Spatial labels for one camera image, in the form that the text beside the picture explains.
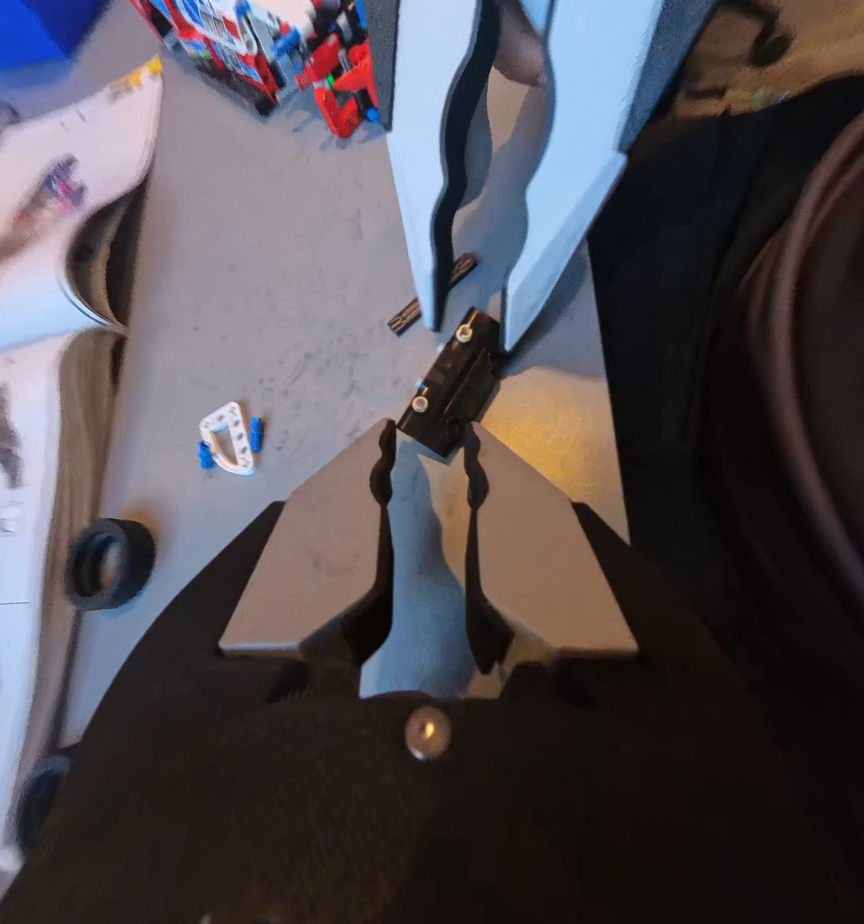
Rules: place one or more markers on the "person's brown shirt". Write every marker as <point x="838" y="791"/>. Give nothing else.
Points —
<point x="822" y="431"/>

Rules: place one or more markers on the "person's right hand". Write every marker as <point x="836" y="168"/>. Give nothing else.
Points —
<point x="524" y="49"/>

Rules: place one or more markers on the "white curved frame brick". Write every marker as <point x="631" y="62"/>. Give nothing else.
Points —
<point x="227" y="431"/>

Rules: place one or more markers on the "black brick plate assembly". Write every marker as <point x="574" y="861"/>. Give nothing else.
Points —
<point x="454" y="383"/>

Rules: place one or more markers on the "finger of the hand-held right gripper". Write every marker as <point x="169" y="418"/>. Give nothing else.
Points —
<point x="591" y="109"/>
<point x="425" y="109"/>

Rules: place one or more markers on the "red white toy car model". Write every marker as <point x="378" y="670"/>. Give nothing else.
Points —
<point x="259" y="49"/>

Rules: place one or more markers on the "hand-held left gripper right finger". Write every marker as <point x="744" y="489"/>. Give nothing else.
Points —
<point x="548" y="569"/>

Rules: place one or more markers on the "person's black pants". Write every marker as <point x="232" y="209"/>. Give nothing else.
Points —
<point x="655" y="322"/>

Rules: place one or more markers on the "black printed tile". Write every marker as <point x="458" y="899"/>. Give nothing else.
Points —
<point x="403" y="319"/>

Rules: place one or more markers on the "blue plastic bin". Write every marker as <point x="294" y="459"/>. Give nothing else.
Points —
<point x="22" y="27"/>

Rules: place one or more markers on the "black toy tyre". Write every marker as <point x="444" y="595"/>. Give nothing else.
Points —
<point x="38" y="802"/>
<point x="132" y="569"/>

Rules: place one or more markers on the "blue connector pin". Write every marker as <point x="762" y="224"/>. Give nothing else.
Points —
<point x="259" y="433"/>
<point x="205" y="455"/>

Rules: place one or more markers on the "open instruction booklet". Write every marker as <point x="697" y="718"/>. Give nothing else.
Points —
<point x="13" y="288"/>

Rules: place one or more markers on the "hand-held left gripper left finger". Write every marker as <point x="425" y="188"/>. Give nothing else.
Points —
<point x="317" y="569"/>

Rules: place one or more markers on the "grey desk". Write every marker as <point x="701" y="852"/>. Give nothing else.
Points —
<point x="274" y="251"/>

